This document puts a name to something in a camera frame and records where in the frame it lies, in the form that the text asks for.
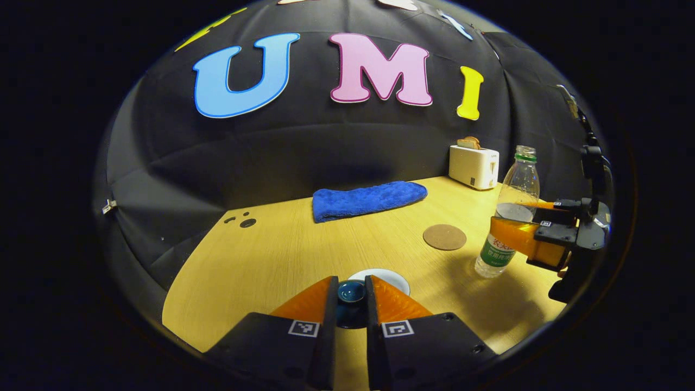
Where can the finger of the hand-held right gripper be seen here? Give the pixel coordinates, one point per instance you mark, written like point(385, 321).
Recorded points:
point(564, 205)
point(521, 239)

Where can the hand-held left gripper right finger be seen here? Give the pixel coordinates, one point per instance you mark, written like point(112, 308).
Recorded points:
point(377, 353)

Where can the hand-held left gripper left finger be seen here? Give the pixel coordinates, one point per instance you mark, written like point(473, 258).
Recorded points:
point(326, 347)

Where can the clear plastic water bottle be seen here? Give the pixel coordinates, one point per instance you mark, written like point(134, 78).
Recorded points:
point(518, 184)

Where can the teal teacup lid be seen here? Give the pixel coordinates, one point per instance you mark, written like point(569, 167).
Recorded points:
point(351, 293)

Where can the dark green teacup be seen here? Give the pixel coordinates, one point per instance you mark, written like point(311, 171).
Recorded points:
point(391, 278)

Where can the round cork coaster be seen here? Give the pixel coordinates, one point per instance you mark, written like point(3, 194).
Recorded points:
point(444, 237)

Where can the white toaster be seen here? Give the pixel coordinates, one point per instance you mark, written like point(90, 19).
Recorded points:
point(472, 167)

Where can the toast slice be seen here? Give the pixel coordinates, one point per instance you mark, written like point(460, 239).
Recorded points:
point(469, 143)

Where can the blue towel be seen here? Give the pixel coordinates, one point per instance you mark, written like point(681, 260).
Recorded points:
point(364, 201)

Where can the black backdrop cloth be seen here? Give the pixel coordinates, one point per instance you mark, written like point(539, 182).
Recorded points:
point(304, 146)

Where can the white cloth clip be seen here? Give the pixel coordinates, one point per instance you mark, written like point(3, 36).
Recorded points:
point(109, 206)

